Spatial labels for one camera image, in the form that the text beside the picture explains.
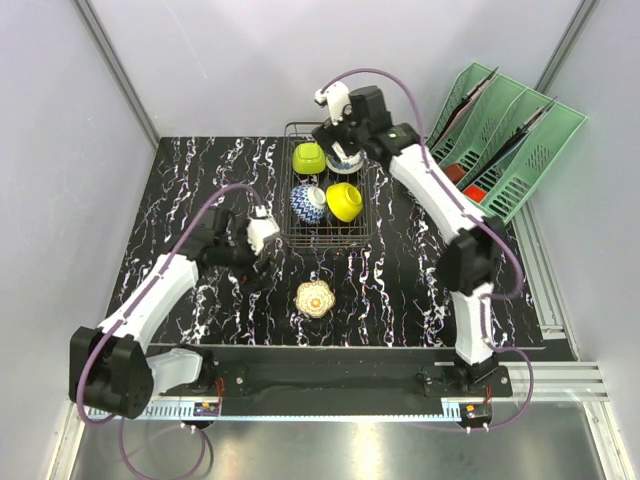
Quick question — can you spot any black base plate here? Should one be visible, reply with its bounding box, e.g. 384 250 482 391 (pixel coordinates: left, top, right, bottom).
149 344 514 416

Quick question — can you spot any black folder in organizer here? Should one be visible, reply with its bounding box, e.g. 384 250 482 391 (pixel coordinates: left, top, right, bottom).
427 63 499 152

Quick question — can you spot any yellow green bowl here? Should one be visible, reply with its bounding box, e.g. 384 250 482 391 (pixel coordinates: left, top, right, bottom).
326 182 363 222

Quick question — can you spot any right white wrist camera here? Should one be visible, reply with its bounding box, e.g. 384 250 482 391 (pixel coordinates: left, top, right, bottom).
314 81 351 125

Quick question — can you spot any brown block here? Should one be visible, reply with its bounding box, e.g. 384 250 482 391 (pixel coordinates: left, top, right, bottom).
443 163 467 184

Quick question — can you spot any wire dish rack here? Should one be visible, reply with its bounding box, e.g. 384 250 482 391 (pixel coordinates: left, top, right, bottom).
279 121 375 251

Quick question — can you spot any green file organizer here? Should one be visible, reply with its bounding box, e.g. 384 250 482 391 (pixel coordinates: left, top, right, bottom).
426 62 587 223

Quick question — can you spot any white square green bowl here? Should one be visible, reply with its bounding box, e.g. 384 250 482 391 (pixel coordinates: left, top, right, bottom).
292 142 326 175

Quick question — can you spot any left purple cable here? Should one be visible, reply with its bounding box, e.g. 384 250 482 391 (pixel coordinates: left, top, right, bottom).
74 183 266 476

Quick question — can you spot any blue white patterned bowl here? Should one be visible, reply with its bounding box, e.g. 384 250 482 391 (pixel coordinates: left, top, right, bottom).
326 152 365 175

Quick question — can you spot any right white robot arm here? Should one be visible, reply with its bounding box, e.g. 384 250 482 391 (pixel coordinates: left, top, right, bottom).
312 81 504 397

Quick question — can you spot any red block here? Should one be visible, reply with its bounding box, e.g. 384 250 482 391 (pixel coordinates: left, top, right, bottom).
463 185 487 203

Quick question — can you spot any red patterned bowl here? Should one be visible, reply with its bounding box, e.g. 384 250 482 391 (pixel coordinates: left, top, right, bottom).
289 184 328 225

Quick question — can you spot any cream flower shaped bowl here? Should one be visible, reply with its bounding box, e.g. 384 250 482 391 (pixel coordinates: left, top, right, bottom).
294 280 336 319

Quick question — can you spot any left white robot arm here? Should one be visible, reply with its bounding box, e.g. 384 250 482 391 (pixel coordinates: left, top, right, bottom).
69 207 280 419

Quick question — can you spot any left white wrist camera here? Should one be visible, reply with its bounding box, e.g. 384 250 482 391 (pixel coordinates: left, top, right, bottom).
247 206 280 255

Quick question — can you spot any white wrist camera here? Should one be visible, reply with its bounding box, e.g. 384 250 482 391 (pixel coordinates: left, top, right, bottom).
247 206 280 255
314 81 351 125

